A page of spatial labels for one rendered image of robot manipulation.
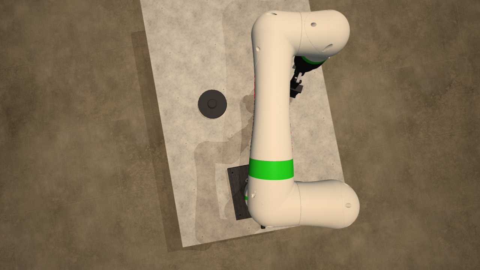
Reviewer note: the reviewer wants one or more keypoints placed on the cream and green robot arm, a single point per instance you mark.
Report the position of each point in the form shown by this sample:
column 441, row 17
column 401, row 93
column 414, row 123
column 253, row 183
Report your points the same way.
column 272, row 196

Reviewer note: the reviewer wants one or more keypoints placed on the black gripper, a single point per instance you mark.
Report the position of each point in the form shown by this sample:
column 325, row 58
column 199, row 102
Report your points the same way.
column 296, row 79

